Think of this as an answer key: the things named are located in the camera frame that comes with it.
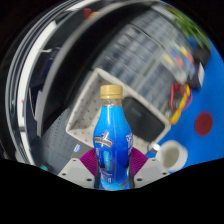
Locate flat black case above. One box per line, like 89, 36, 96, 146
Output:
196, 46, 212, 68

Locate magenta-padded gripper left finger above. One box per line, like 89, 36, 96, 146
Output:
57, 147, 100, 189

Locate black box with white label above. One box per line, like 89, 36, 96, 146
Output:
186, 61, 206, 90

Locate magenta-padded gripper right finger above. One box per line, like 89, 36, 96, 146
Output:
128, 147, 170, 189

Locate black zip case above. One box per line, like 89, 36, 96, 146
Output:
121, 96, 166, 143

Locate white perforated tray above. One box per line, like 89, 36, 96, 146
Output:
65, 67, 172, 158

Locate white spoon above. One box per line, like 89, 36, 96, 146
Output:
151, 142, 162, 153

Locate blue drink bottle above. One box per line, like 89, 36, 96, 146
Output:
92, 84, 134, 191

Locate grey small-drawer cabinet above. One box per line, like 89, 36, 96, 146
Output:
133, 49, 188, 111
133, 9, 181, 51
96, 23, 158, 84

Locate flat round red coaster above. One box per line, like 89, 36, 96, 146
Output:
194, 111, 214, 137

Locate yellow multimeter with red leads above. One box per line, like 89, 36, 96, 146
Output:
168, 82, 194, 125

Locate black wall shelf unit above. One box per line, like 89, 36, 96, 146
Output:
19, 0, 168, 138

